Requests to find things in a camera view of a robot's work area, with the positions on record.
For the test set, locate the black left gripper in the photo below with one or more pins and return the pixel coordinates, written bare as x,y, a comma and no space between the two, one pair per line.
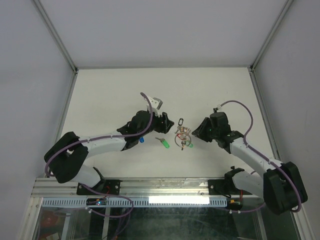
164,124

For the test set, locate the white cable duct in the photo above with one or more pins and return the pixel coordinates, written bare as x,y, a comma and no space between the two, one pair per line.
138,202

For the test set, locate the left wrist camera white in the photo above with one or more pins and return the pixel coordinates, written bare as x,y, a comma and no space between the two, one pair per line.
156,105

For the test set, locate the black key tag far right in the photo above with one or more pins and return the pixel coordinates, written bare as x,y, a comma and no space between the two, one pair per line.
180,122

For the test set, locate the large silver keyring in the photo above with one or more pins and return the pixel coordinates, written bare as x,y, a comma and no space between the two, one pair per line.
184,142

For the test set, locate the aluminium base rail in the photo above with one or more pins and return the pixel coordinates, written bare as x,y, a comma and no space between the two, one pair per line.
131,187

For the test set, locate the aluminium frame post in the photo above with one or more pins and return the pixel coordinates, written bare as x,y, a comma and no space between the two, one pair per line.
271,34
54,34

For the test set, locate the aluminium frame post right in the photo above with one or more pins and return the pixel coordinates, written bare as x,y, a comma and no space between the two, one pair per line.
271,34

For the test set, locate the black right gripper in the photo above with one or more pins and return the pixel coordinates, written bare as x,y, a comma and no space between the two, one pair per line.
199,132

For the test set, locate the green key tag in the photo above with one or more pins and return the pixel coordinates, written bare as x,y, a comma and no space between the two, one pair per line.
165,144

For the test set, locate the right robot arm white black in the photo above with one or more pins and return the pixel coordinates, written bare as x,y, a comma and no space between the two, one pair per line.
279,184

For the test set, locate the silver keys far right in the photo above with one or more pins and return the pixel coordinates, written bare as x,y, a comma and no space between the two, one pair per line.
182,130

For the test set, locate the silver key on green tag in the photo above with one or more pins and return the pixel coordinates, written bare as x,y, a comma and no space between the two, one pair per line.
160,139

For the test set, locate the aluminium frame post left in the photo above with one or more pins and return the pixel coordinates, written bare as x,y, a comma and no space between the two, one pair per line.
54,34

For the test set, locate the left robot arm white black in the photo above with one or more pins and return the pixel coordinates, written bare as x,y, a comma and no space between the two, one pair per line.
65,160

